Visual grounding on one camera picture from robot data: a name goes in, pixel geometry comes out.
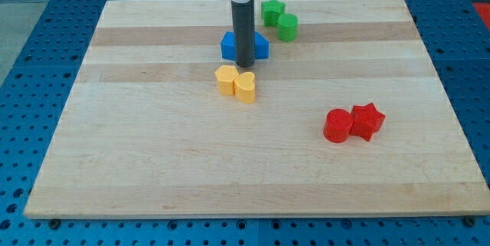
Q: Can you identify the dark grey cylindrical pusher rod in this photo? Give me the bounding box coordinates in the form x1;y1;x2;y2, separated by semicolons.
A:
231;0;255;67

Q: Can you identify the green star block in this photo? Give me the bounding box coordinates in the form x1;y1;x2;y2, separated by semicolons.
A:
261;0;286;26

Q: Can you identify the red star block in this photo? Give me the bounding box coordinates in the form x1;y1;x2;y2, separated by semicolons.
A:
350;103;386;142

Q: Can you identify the blue block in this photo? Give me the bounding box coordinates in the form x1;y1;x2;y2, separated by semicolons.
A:
220;31;270;61

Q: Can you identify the green cylinder block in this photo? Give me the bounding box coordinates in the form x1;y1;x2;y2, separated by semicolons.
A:
276;14;299;42

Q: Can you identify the yellow pentagon block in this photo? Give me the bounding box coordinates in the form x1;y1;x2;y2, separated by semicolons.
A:
214;65;239;96

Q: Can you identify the yellow heart block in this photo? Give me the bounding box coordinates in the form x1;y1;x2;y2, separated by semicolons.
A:
234;71;256;104

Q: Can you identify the red cylinder block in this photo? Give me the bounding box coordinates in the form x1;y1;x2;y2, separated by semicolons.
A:
323;109;353;143

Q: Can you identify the wooden board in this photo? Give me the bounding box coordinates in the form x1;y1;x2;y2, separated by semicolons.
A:
24;0;489;219

